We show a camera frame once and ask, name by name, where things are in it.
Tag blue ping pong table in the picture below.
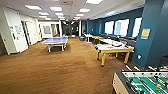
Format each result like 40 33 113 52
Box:
40 36 69 54

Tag yellow edged white table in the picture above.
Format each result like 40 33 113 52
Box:
94 42 135 67

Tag long wooden table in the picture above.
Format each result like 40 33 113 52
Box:
83 32 102 44

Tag dark bowl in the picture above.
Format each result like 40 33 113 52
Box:
111 40 123 48

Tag paper wall notices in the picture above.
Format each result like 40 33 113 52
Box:
9 24 22 38

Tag dark waste bin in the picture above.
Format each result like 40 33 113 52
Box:
79 35 86 42

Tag yellow wall sign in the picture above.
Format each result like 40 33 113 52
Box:
140 28 151 40

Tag grey wall whiteboard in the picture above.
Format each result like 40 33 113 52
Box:
43 25 52 35

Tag foosball table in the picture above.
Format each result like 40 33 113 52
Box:
112 64 168 94

